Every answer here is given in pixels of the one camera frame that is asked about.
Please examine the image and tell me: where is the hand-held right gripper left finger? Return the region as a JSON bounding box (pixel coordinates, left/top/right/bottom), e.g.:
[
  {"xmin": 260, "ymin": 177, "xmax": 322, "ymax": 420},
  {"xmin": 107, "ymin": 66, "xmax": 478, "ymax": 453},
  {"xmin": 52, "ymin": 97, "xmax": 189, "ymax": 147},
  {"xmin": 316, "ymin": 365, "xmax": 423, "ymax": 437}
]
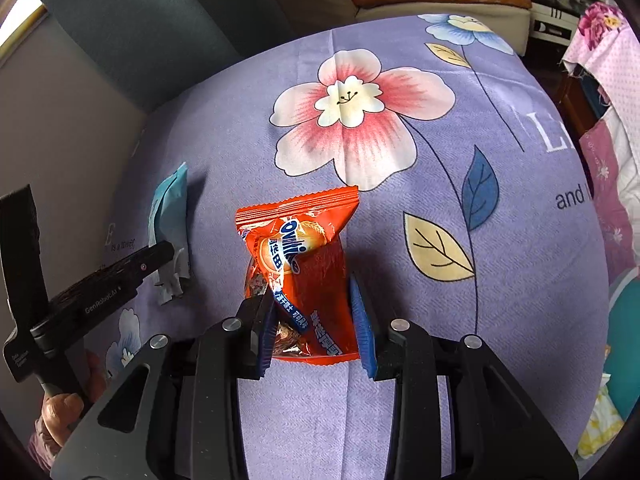
[{"xmin": 50, "ymin": 296, "xmax": 278, "ymax": 480}]

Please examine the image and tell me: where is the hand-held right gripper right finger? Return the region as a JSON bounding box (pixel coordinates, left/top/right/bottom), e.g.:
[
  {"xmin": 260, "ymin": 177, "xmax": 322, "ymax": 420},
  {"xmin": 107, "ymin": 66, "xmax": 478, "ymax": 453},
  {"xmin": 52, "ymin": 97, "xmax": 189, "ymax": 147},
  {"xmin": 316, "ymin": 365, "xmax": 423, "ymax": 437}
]
[{"xmin": 348, "ymin": 272, "xmax": 581, "ymax": 480}]

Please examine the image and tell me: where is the orange snack packet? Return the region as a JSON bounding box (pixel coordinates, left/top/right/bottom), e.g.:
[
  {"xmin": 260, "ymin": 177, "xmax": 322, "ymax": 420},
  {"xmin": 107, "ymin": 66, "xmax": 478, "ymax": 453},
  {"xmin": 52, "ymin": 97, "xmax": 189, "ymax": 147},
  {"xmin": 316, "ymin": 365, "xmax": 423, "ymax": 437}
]
[{"xmin": 235, "ymin": 186, "xmax": 362, "ymax": 365}]

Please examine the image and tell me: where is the light blue packet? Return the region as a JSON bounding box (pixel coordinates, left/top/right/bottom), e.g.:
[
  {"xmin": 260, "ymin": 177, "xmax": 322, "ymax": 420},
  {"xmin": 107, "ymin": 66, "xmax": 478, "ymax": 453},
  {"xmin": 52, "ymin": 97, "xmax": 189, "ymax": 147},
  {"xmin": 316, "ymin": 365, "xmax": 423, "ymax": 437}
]
[{"xmin": 150, "ymin": 162, "xmax": 193, "ymax": 306}]

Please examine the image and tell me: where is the teal trash bin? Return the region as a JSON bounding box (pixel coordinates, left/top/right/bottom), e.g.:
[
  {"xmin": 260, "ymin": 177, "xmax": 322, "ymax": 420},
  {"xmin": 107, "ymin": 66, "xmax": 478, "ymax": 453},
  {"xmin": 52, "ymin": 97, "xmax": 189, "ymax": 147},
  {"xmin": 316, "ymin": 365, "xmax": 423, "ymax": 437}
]
[{"xmin": 602, "ymin": 260, "xmax": 640, "ymax": 426}]

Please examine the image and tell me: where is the person's left forearm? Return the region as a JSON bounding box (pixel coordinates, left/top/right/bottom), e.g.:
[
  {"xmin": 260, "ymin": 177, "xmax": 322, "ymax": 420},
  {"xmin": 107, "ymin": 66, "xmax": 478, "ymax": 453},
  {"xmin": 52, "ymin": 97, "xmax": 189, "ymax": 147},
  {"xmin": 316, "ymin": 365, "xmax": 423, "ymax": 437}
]
[{"xmin": 27, "ymin": 430, "xmax": 56, "ymax": 468}]

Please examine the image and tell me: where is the person's left hand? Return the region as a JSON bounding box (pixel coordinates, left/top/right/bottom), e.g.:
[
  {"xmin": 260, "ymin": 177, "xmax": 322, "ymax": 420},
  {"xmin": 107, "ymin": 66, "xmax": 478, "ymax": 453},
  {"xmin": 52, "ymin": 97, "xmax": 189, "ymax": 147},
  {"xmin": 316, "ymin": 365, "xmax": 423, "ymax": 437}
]
[{"xmin": 42, "ymin": 352, "xmax": 107, "ymax": 447}]

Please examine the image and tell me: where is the pink patterned cloth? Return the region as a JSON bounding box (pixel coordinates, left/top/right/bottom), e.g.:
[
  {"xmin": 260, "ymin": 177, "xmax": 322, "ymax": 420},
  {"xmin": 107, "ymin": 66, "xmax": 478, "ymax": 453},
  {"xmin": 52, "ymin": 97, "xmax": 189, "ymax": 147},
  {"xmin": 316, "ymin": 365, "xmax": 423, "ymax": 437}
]
[{"xmin": 579, "ymin": 122, "xmax": 633, "ymax": 283}]

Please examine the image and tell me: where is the window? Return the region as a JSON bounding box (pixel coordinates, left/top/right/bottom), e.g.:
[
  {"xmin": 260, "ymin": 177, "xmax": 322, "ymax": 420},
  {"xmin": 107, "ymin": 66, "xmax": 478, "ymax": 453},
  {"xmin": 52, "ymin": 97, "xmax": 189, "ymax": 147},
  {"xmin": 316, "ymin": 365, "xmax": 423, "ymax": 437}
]
[{"xmin": 0, "ymin": 0, "xmax": 48, "ymax": 48}]

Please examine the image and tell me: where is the grey-blue curtain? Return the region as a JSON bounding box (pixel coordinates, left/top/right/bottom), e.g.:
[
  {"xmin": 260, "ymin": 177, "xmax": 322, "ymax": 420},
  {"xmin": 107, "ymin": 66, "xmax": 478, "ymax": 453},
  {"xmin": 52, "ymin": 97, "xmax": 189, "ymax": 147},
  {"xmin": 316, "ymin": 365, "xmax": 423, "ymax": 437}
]
[{"xmin": 45, "ymin": 0, "xmax": 358, "ymax": 111}]

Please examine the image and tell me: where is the cream sofa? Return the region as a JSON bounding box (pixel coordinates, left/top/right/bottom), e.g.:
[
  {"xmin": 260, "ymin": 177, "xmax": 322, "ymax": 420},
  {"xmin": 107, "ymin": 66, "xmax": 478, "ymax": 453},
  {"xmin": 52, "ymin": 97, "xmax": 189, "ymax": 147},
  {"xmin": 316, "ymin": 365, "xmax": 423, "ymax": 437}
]
[{"xmin": 325, "ymin": 0, "xmax": 532, "ymax": 56}]

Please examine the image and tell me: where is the white cabinet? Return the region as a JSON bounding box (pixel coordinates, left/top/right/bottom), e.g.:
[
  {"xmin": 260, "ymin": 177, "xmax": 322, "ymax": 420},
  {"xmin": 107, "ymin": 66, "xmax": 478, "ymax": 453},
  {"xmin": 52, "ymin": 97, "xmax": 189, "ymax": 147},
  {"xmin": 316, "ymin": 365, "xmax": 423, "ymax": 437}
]
[{"xmin": 530, "ymin": 2, "xmax": 591, "ymax": 43}]

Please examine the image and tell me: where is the pink floral blanket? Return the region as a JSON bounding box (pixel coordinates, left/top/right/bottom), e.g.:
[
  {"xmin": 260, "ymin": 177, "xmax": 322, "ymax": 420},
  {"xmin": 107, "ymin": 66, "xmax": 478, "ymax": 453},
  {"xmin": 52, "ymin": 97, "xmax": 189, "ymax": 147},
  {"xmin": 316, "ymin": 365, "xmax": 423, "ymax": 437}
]
[{"xmin": 562, "ymin": 2, "xmax": 640, "ymax": 281}]

